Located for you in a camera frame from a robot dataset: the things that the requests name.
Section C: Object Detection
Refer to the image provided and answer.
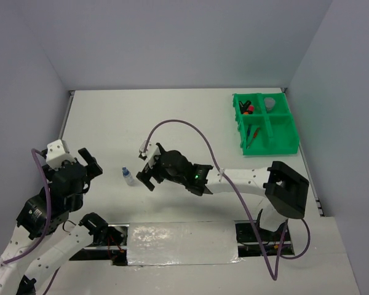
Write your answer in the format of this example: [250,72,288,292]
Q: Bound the small clear glue bottle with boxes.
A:
[122,167,135,186]

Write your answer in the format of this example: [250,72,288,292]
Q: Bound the blue ballpoint pen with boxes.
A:
[247,124,252,143]

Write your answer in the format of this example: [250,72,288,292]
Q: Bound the blue cap black highlighter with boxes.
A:
[239,100,252,112]

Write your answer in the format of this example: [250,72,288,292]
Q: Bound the clear jar of pins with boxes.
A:
[264,97,276,112]

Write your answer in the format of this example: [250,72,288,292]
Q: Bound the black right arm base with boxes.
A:
[235,221,294,258]

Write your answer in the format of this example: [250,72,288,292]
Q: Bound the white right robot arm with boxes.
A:
[137,142,309,240]

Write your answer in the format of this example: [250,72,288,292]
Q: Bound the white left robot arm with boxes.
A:
[0,140,108,294]

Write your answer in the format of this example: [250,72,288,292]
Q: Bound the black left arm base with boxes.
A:
[69,224,129,267]

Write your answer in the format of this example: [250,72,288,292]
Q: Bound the silver tape sheet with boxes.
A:
[127,221,240,266]

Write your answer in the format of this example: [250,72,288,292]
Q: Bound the green compartment organizer tray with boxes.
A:
[232,92,300,156]

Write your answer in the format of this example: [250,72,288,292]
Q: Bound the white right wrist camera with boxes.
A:
[138,141,161,164]

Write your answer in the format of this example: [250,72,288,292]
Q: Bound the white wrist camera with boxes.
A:
[46,140,76,170]
[138,141,161,164]

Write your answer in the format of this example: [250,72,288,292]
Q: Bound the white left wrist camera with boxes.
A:
[46,140,76,170]

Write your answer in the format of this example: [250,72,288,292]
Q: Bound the left aluminium table rail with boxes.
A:
[33,89,75,224]

